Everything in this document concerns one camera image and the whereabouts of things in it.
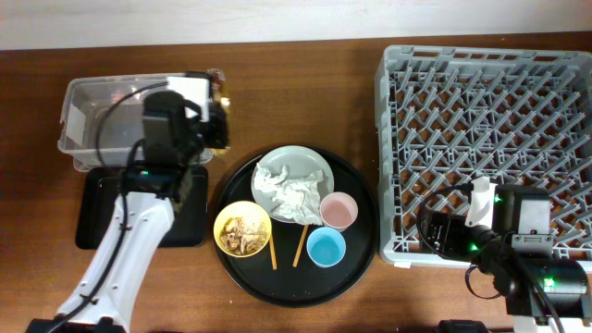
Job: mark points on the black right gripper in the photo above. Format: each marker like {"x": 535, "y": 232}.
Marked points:
{"x": 452, "y": 226}

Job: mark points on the wooden chopstick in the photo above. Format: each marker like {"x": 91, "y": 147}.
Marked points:
{"x": 298, "y": 253}
{"x": 272, "y": 251}

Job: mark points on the yellow bowl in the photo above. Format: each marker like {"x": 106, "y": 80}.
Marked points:
{"x": 241, "y": 209}

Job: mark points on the white napkin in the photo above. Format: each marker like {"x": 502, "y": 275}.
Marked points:
{"x": 295, "y": 200}

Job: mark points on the pink cup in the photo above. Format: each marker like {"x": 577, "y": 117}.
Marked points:
{"x": 338, "y": 210}

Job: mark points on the right wooden chopstick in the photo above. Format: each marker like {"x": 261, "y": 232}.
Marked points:
{"x": 298, "y": 253}

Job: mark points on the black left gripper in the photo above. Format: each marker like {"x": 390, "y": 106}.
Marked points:
{"x": 221, "y": 121}

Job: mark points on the grey dishwasher rack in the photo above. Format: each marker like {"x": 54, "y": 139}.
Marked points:
{"x": 447, "y": 115}

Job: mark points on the left wooden chopstick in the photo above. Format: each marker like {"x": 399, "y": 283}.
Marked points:
{"x": 272, "y": 251}

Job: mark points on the grey plate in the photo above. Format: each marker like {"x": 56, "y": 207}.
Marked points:
{"x": 301, "y": 162}

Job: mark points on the food scraps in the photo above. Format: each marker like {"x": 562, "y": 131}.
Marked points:
{"x": 243, "y": 236}

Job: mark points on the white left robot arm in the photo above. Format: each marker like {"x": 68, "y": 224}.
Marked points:
{"x": 182, "y": 117}

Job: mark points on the black rectangular tray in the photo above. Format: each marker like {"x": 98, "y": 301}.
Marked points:
{"x": 97, "y": 206}

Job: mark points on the clear plastic waste bin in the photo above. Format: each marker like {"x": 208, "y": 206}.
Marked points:
{"x": 102, "y": 117}

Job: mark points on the brown snack wrapper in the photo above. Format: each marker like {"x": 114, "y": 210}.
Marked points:
{"x": 219, "y": 87}

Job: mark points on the blue cup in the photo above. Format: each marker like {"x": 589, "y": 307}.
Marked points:
{"x": 326, "y": 247}

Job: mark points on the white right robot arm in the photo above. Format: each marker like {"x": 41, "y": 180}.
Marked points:
{"x": 542, "y": 294}

